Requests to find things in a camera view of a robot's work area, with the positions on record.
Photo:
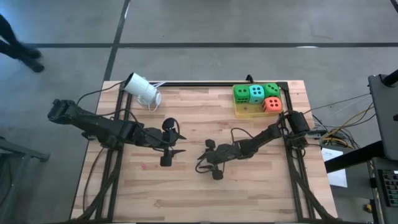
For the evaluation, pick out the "green foam die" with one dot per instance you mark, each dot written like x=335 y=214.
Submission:
x=272 y=89
x=242 y=93

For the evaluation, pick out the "orange foam die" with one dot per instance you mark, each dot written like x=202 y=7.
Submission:
x=272 y=104

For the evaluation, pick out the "small yellow-brown object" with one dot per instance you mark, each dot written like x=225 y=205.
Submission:
x=368 y=208

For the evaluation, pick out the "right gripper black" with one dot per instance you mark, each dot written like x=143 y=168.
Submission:
x=220 y=154

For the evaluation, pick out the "yellow translucent plastic bin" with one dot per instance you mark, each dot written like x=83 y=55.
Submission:
x=248 y=112

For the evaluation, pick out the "white cylindrical camera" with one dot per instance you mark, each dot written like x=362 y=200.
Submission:
x=140 y=88

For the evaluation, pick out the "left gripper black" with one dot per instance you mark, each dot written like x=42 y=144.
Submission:
x=166 y=137

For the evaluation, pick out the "backlit keyboard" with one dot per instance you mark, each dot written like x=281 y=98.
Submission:
x=391 y=188

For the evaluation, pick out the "black aluminium table frame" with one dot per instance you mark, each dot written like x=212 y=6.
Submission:
x=202 y=84

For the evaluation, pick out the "person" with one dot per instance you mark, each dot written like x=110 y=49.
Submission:
x=18 y=51

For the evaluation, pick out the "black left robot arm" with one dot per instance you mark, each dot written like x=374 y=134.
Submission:
x=93 y=124

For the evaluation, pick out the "teal foam die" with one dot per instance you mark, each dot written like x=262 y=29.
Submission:
x=257 y=94

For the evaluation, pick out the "dark metal stand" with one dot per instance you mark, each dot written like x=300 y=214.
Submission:
x=25 y=152

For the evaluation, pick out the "black metal beam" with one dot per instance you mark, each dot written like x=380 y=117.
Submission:
x=351 y=158

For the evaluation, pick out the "white paper sheet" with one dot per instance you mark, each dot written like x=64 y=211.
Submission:
x=337 y=177

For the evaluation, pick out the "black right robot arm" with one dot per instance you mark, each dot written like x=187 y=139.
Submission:
x=273 y=132

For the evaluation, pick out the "grey equipment cart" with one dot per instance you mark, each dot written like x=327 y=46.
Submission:
x=385 y=118

